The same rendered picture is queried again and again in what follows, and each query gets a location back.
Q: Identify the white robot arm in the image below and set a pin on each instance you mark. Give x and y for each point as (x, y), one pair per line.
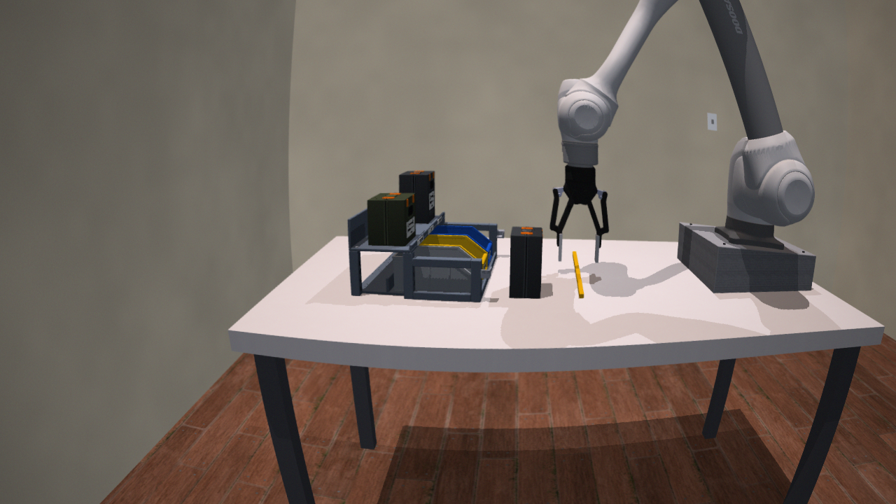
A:
(777, 187)

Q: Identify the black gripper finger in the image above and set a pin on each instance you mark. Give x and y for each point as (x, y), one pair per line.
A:
(558, 229)
(602, 195)

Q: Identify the grey metal shelf rack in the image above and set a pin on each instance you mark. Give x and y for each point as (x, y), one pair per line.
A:
(381, 281)

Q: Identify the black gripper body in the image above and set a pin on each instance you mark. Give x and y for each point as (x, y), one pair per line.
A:
(580, 179)

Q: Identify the yellow open bin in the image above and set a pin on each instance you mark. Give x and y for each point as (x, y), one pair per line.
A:
(464, 242)

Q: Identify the yellow thin bar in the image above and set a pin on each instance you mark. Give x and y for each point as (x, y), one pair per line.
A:
(578, 276)

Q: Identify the blue bin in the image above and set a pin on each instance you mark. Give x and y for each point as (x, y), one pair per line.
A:
(468, 231)

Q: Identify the grey open bin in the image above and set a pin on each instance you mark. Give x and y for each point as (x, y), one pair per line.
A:
(435, 278)

